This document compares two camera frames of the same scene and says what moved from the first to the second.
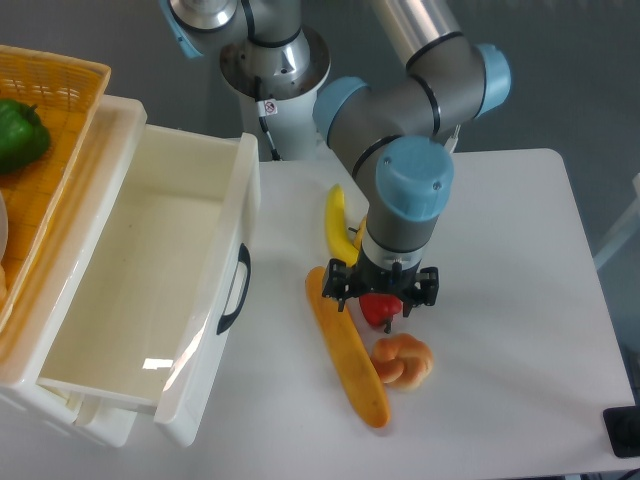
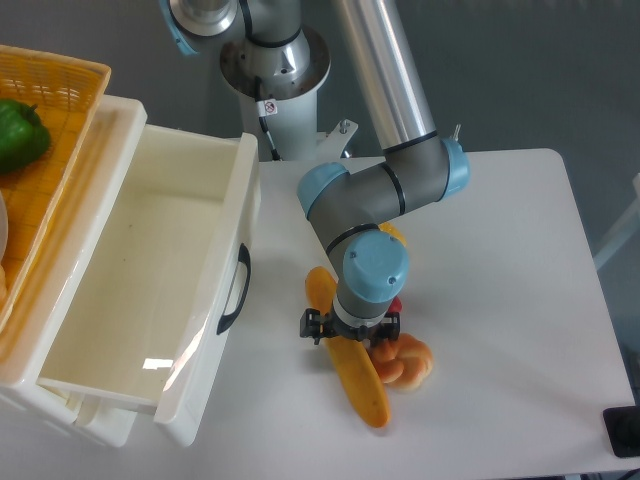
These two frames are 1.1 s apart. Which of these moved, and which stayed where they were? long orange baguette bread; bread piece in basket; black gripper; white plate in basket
Moved: black gripper
Stayed: white plate in basket; bread piece in basket; long orange baguette bread
